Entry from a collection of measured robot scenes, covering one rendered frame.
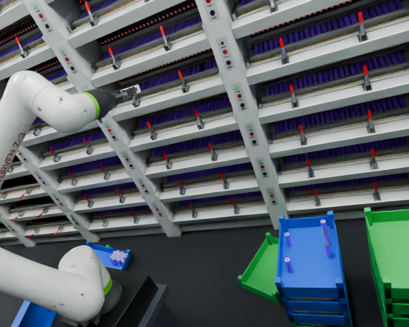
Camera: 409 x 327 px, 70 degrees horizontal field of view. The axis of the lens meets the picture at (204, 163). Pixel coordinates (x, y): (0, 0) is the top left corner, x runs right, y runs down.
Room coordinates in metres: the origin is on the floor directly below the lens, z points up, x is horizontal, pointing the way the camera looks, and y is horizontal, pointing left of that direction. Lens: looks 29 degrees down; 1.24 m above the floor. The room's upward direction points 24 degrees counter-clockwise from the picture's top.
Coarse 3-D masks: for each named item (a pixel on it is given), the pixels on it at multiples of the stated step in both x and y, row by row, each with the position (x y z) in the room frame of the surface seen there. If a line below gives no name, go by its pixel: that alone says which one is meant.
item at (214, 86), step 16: (176, 64) 1.45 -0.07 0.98; (128, 80) 1.58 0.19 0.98; (208, 80) 1.26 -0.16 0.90; (144, 96) 1.44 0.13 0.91; (160, 96) 1.36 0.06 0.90; (176, 96) 1.30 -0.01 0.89; (192, 96) 1.27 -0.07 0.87; (208, 96) 1.24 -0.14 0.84; (112, 112) 1.48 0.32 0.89; (128, 112) 1.42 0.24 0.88; (144, 112) 1.39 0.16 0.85
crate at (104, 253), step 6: (90, 246) 1.57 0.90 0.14; (96, 246) 1.56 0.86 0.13; (102, 246) 1.54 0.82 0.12; (96, 252) 1.55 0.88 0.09; (102, 252) 1.54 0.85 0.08; (108, 252) 1.53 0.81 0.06; (126, 252) 1.45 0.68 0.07; (102, 258) 1.49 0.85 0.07; (108, 258) 1.49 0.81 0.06; (108, 264) 1.44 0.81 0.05; (126, 264) 1.40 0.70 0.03
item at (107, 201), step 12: (84, 192) 1.85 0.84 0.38; (96, 192) 1.79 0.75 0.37; (108, 192) 1.71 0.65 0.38; (120, 192) 1.65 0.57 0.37; (132, 192) 1.62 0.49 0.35; (72, 204) 1.80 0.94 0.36; (84, 204) 1.77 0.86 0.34; (96, 204) 1.71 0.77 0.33; (108, 204) 1.65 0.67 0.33; (120, 204) 1.59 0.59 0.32; (132, 204) 1.56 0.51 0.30; (144, 204) 1.53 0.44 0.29
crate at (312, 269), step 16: (288, 224) 0.85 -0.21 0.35; (304, 224) 0.82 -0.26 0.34; (320, 224) 0.80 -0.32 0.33; (304, 240) 0.77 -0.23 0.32; (320, 240) 0.74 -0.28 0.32; (336, 240) 0.67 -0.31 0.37; (288, 256) 0.73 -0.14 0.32; (304, 256) 0.70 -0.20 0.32; (320, 256) 0.68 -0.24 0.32; (336, 256) 0.65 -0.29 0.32; (288, 272) 0.67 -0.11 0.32; (304, 272) 0.64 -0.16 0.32; (320, 272) 0.62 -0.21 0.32; (336, 272) 0.60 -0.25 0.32; (288, 288) 0.58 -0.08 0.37; (304, 288) 0.56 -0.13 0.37; (320, 288) 0.54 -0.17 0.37; (336, 288) 0.52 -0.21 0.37
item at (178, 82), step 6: (204, 72) 1.29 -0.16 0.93; (210, 72) 1.27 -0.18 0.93; (216, 72) 1.27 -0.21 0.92; (186, 78) 1.33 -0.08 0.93; (192, 78) 1.32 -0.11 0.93; (198, 78) 1.31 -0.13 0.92; (204, 78) 1.28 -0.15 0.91; (162, 84) 1.39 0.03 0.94; (168, 84) 1.37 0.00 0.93; (174, 84) 1.36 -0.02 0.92; (180, 84) 1.34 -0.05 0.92; (144, 90) 1.44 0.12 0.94; (150, 90) 1.42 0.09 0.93; (156, 90) 1.40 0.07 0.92; (138, 96) 1.45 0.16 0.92; (120, 102) 1.50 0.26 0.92; (126, 102) 1.47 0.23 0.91
